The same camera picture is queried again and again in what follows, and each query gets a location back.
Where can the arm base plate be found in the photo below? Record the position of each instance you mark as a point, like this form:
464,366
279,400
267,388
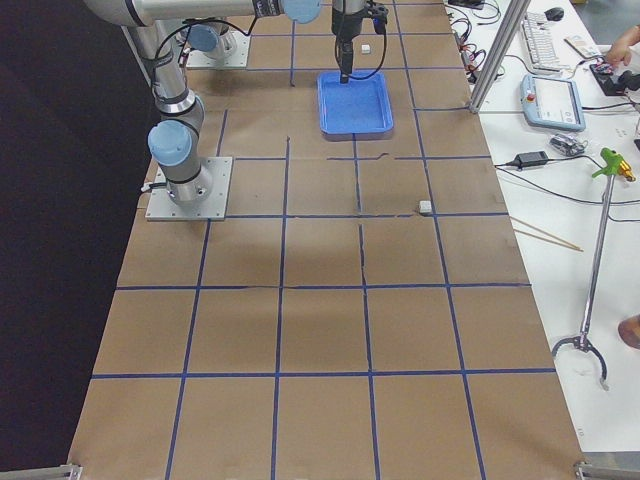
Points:
204,198
238,60

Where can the white keyboard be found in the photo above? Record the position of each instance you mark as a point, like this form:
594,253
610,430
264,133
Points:
536,36

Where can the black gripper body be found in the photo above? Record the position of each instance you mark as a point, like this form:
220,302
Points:
346,27

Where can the smartphone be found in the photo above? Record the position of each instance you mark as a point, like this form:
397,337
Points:
586,49

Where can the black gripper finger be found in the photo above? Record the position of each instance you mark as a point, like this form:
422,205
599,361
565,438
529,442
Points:
348,60
342,60

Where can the person hand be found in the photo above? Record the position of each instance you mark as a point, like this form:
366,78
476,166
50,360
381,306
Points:
620,50

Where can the teach pendant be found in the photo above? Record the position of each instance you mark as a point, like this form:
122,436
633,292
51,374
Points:
552,103

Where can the aluminium frame post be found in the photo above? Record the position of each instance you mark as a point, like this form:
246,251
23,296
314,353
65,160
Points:
511,19

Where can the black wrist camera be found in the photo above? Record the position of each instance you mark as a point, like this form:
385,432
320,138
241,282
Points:
378,13

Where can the wooden chopstick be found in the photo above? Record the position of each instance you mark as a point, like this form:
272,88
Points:
530,230

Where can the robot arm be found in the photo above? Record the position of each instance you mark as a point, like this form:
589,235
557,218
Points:
152,28
214,40

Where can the black power adapter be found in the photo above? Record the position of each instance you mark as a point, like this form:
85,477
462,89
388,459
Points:
530,159

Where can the blue plastic tray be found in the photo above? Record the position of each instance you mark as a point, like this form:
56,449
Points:
359,107

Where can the reacher grabber tool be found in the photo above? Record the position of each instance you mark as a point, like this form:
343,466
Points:
615,166

